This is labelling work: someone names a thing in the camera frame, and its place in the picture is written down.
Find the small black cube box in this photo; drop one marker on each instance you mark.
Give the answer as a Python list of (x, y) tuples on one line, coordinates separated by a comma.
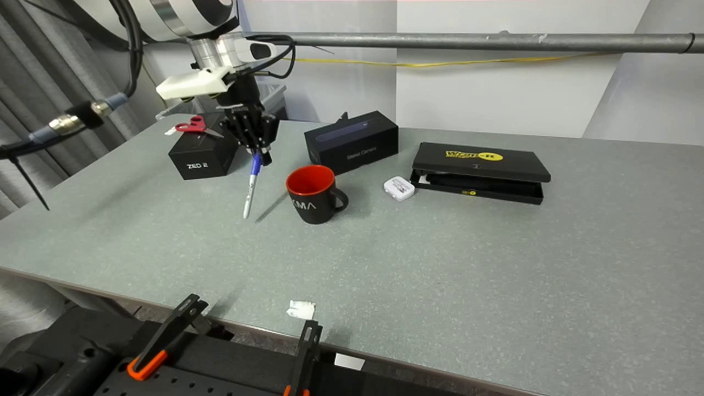
[(201, 157)]

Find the long black box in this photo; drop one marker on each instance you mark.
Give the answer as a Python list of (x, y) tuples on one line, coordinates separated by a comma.
[(352, 144)]

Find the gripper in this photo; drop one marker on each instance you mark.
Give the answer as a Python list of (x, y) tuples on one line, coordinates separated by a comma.
[(242, 91)]

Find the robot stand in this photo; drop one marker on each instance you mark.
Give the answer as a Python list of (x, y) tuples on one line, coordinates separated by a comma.
[(220, 368)]

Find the black and orange clamp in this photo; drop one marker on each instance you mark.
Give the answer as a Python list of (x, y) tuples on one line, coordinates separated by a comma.
[(165, 335), (307, 357)]

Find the white label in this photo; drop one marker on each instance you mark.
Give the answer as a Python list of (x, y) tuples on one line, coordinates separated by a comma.
[(349, 362)]

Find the white paper scrap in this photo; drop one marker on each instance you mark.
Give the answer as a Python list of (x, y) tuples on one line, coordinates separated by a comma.
[(301, 310)]

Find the grey curtain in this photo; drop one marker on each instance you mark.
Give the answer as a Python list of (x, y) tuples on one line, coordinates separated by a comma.
[(38, 82)]

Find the small white device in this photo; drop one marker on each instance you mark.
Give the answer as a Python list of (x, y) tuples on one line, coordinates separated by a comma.
[(399, 188)]

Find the flat black case yellow print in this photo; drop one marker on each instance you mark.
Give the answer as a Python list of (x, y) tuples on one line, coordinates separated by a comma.
[(478, 165)]

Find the red scissors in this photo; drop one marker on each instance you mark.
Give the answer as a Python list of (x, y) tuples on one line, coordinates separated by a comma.
[(192, 126)]

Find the blue and silver marker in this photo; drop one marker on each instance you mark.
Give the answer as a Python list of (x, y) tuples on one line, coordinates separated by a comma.
[(252, 190)]

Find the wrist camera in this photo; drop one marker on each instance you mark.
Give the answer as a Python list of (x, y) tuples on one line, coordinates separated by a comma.
[(192, 83)]

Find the black mug with red inside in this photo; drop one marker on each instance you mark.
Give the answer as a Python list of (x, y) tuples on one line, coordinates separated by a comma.
[(316, 201)]

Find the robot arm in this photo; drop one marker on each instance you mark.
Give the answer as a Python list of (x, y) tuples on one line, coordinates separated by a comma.
[(176, 16)]

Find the grey metal pipe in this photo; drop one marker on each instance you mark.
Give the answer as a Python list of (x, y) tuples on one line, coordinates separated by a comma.
[(495, 42)]

